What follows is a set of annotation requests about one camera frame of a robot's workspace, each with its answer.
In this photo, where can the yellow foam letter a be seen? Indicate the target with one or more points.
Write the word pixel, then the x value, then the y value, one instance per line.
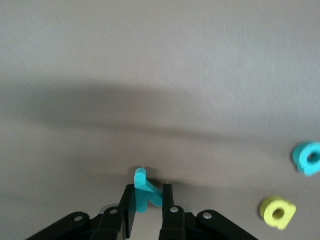
pixel 289 210

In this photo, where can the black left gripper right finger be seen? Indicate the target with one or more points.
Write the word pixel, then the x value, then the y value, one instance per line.
pixel 175 225

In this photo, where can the teal foam letter p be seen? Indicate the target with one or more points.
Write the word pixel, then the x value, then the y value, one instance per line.
pixel 300 156

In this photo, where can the teal foam letter y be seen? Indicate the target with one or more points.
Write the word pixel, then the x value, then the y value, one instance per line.
pixel 141 185

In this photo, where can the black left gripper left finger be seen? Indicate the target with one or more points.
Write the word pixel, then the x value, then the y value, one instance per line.
pixel 110 225

